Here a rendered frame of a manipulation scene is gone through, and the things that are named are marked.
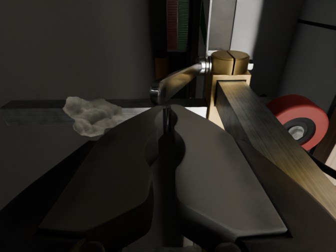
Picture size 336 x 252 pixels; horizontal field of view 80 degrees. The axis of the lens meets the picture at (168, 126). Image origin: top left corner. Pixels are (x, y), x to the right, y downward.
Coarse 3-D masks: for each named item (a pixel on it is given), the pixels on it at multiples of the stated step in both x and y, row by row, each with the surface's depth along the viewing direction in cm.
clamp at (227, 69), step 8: (216, 56) 26; (224, 56) 26; (232, 56) 26; (240, 56) 25; (248, 56) 26; (216, 64) 26; (224, 64) 25; (232, 64) 25; (240, 64) 25; (248, 64) 26; (216, 72) 26; (224, 72) 26; (232, 72) 26; (240, 72) 26; (248, 72) 26; (208, 80) 28; (216, 80) 26; (224, 80) 26; (232, 80) 26; (240, 80) 26; (248, 80) 26; (208, 88) 28; (216, 88) 27; (208, 96) 28; (208, 104) 28; (208, 112) 29; (216, 112) 29; (216, 120) 29
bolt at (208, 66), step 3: (207, 57) 27; (210, 57) 26; (195, 60) 27; (207, 60) 26; (210, 60) 26; (207, 63) 26; (210, 63) 26; (207, 66) 26; (210, 66) 26; (207, 69) 27; (210, 69) 26; (207, 72) 27
